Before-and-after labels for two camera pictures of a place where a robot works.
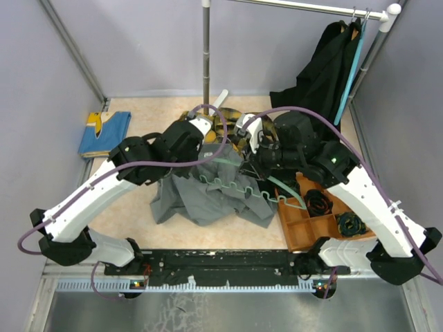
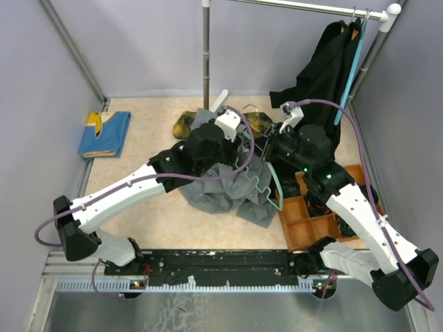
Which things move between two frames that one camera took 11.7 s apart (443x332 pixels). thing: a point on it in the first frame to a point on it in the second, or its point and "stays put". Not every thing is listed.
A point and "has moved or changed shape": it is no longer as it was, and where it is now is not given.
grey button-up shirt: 217,188 has moved or changed shape
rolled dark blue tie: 349,225 stays put
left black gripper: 195,153 to 232,149
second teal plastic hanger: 351,72 stays put
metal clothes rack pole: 206,5 stays put
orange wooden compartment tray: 303,231 stays put
